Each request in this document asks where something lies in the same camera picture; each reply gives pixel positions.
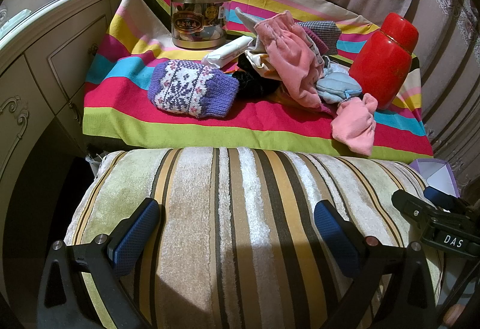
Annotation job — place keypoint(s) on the black white checkered cloth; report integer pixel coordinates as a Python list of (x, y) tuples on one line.
[(324, 34)]

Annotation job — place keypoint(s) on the light blue fleece mitten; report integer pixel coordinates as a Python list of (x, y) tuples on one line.
[(337, 87)]

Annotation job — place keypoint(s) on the cream carved cabinet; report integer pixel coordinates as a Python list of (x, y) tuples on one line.
[(44, 61)]

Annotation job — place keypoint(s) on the purple white cardboard box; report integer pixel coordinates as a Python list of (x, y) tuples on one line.
[(437, 173)]

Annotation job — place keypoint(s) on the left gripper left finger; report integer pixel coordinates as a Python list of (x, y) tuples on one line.
[(64, 301)]

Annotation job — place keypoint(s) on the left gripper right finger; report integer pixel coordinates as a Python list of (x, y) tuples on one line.
[(408, 301)]

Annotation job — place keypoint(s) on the white tissue pack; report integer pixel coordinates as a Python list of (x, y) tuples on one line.
[(222, 56)]

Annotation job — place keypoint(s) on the striped colourful tablecloth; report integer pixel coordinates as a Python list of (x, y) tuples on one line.
[(116, 103)]

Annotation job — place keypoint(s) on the pink fleece mitten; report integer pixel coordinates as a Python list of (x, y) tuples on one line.
[(355, 125)]

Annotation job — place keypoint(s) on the pink fleece glove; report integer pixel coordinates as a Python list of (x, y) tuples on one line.
[(289, 51)]

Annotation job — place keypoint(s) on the gold lidded glass jar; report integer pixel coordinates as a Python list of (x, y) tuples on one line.
[(199, 24)]

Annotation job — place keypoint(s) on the black fuzzy cloth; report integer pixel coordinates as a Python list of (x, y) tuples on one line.
[(252, 86)]

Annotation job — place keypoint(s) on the striped velvet cushion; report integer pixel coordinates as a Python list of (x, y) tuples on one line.
[(238, 247)]

